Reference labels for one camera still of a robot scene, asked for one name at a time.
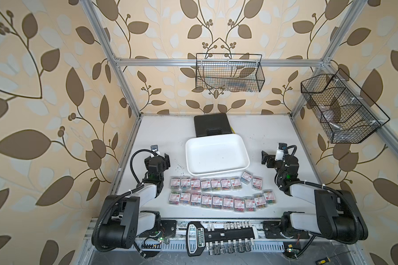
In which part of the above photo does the paper clip box nineteenth removed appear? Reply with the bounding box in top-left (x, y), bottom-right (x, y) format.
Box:
top-left (263, 189), bottom-right (276, 204)

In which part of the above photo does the paper clip box eighteenth removed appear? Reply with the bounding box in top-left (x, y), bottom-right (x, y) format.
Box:
top-left (169, 191), bottom-right (181, 205)

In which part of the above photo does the paper clip box seventeenth removed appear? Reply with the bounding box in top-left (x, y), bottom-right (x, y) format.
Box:
top-left (253, 193), bottom-right (266, 209)

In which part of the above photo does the paper clip box sixteenth removed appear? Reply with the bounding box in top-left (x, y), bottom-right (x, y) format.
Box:
top-left (180, 192), bottom-right (191, 205)

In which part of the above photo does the white plastic storage tray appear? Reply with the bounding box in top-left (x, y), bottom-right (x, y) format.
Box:
top-left (185, 134), bottom-right (251, 177)

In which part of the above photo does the paper clip box fifteenth removed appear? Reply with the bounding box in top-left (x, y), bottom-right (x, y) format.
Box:
top-left (244, 197), bottom-right (256, 212)

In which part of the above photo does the paper clip box fourteenth removed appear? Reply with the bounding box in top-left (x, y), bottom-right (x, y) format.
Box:
top-left (233, 197), bottom-right (245, 213)

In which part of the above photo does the paper clip box eleventh removed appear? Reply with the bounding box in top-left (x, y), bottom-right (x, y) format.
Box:
top-left (201, 193), bottom-right (212, 208)

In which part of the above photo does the paper clip box thirteenth removed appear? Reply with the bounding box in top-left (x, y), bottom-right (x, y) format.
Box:
top-left (222, 195), bottom-right (234, 211)

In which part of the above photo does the paper clip box twelfth removed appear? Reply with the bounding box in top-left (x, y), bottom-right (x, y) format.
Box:
top-left (212, 194), bottom-right (223, 209)

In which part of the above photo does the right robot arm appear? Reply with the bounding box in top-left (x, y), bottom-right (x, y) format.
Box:
top-left (261, 145), bottom-right (369, 259)

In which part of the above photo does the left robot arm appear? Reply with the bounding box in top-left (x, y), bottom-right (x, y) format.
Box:
top-left (91, 145), bottom-right (170, 258)

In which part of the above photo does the black socket set holder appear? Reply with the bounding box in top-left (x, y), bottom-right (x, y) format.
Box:
top-left (185, 221), bottom-right (259, 257)

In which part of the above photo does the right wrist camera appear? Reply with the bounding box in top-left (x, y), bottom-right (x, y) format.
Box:
top-left (275, 142), bottom-right (287, 161)

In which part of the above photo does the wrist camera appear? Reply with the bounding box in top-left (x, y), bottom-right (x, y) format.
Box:
top-left (150, 145), bottom-right (159, 153)
top-left (275, 142), bottom-right (287, 161)

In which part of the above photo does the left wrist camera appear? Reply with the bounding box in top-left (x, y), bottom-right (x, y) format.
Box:
top-left (150, 145), bottom-right (159, 153)

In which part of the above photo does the black wire basket right wall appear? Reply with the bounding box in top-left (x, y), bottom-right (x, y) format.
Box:
top-left (301, 68), bottom-right (390, 144)

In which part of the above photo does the black wire basket wall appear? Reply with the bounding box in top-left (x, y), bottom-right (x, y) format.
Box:
top-left (301, 68), bottom-right (390, 144)
top-left (195, 53), bottom-right (265, 92)

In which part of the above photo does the yellow handled screwdriver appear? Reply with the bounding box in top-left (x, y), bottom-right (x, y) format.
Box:
top-left (315, 251), bottom-right (350, 265)

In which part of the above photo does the black wire basket back wall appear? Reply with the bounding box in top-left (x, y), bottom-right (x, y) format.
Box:
top-left (195, 53), bottom-right (265, 92)

